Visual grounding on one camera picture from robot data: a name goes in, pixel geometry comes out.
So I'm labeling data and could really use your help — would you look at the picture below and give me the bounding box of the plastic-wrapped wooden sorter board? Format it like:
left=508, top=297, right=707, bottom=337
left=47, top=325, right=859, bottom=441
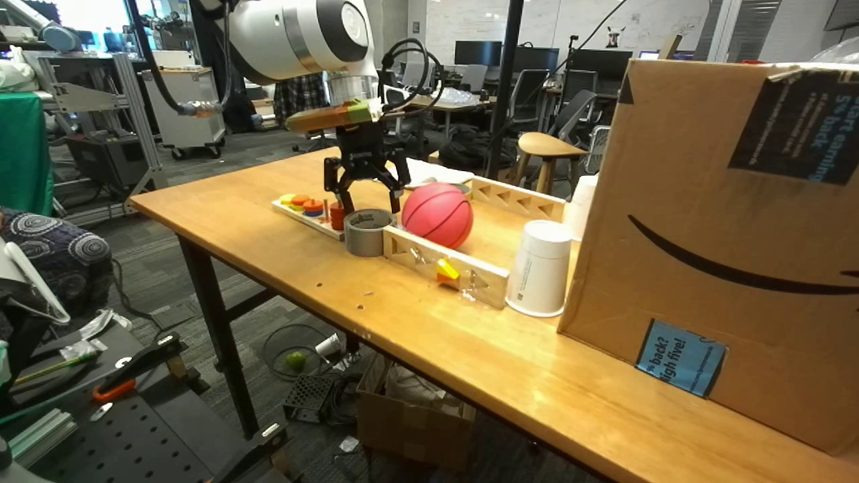
left=382, top=222, right=514, bottom=310

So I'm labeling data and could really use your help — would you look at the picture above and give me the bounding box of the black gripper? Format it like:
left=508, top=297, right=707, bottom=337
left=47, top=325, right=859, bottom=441
left=322, top=117, right=417, bottom=221

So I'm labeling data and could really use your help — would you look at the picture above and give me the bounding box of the wire mesh basket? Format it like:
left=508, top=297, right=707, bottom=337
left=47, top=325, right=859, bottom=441
left=260, top=323, right=342, bottom=380

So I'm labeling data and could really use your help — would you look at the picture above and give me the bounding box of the pale aluminium extrusion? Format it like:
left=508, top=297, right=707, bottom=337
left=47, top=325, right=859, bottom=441
left=0, top=407, right=84, bottom=470

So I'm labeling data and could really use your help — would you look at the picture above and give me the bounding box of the orange-handled tool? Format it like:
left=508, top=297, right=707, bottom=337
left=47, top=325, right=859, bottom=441
left=88, top=375, right=143, bottom=406

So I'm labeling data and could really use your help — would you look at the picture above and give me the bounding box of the small yellow shape block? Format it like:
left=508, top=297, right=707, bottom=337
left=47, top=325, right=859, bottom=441
left=433, top=254, right=466, bottom=293

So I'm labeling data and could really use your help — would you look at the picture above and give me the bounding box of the green cloth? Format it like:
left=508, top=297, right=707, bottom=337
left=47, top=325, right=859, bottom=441
left=0, top=90, right=56, bottom=218

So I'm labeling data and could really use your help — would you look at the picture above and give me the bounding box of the pink toy basketball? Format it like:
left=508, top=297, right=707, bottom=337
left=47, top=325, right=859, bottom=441
left=401, top=182, right=475, bottom=251

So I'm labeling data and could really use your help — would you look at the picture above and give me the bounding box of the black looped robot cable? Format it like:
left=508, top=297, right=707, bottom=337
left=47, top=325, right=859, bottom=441
left=377, top=34, right=449, bottom=115

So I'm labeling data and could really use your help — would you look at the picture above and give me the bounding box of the dark computer monitor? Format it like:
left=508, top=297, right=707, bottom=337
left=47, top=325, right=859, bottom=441
left=452, top=37, right=504, bottom=69

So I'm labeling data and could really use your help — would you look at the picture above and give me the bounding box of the grey metal rack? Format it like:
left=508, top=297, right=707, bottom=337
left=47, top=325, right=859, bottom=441
left=33, top=50, right=170, bottom=221

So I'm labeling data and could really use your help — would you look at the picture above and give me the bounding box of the white paper cup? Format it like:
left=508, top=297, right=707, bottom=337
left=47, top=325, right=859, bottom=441
left=504, top=218, right=577, bottom=323
left=562, top=172, right=602, bottom=243

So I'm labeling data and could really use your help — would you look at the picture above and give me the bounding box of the round wooden stool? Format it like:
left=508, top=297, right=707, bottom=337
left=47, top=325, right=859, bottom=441
left=517, top=129, right=590, bottom=195

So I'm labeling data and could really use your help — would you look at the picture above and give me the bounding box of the Amazon cardboard box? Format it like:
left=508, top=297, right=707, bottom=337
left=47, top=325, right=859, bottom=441
left=557, top=57, right=859, bottom=459

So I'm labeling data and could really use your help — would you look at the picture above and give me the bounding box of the white paper sheet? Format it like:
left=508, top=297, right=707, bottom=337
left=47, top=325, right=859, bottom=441
left=405, top=155, right=479, bottom=192

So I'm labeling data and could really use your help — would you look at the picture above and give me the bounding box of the black metal table frame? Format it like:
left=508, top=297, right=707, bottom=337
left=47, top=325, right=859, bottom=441
left=174, top=233, right=290, bottom=443

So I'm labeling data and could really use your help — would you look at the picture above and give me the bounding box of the wooden shape sorter board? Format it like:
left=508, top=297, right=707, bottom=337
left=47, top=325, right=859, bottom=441
left=466, top=175, right=569, bottom=225

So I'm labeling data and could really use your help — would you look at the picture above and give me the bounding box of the black vertical pole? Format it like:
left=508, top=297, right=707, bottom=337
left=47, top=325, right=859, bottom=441
left=487, top=0, right=526, bottom=176

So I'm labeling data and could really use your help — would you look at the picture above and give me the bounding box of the round office desk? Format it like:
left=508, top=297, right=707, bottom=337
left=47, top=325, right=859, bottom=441
left=427, top=85, right=498, bottom=117

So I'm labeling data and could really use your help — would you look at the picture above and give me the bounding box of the black perforated plate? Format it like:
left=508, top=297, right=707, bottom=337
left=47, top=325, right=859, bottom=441
left=33, top=388, right=290, bottom=483

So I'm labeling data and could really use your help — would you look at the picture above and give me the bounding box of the open brown cardboard box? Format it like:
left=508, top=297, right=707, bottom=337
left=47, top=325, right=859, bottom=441
left=354, top=361, right=479, bottom=474

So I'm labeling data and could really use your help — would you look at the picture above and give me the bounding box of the white wheeled cart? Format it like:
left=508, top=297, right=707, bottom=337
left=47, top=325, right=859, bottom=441
left=141, top=64, right=229, bottom=155

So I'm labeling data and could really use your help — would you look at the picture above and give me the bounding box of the grey duct tape roll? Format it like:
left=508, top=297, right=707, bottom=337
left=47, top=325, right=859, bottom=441
left=342, top=206, right=398, bottom=259

